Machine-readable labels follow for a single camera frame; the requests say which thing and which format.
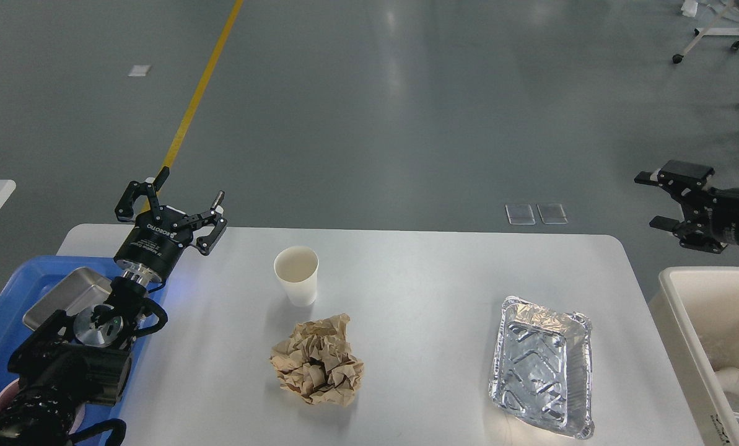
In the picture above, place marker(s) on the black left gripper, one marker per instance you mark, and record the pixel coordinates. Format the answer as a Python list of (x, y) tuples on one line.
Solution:
[(153, 249)]

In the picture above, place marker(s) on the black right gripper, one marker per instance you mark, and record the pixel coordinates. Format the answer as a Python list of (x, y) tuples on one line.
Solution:
[(687, 184)]

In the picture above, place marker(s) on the stainless steel rectangular container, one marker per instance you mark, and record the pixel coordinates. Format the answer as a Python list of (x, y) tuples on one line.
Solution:
[(80, 289)]

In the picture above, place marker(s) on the aluminium foil tray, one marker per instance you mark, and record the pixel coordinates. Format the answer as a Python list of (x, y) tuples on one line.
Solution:
[(541, 371)]

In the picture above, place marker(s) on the pink ribbed mug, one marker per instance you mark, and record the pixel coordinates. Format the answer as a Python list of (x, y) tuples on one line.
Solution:
[(11, 390)]

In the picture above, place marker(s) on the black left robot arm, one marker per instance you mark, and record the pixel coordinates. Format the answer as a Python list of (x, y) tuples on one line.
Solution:
[(82, 351)]

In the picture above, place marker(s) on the beige plastic bin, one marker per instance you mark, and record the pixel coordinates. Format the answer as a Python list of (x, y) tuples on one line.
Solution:
[(696, 313)]

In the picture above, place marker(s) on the clear floor plate right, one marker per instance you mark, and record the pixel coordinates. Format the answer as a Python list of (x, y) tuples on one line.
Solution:
[(552, 213)]

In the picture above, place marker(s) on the clear floor plate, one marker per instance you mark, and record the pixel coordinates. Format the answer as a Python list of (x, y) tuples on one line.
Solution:
[(520, 214), (552, 213)]

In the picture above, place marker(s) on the white paper cup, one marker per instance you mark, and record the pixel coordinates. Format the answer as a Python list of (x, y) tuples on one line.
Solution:
[(296, 269)]

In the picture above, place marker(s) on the white paper scrap on floor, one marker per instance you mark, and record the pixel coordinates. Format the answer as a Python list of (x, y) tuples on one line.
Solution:
[(139, 70)]

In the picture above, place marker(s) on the clear floor plate left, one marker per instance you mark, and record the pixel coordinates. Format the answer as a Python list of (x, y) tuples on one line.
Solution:
[(520, 214)]

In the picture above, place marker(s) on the crumpled brown paper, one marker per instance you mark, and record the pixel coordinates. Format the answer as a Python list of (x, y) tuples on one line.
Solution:
[(316, 362)]

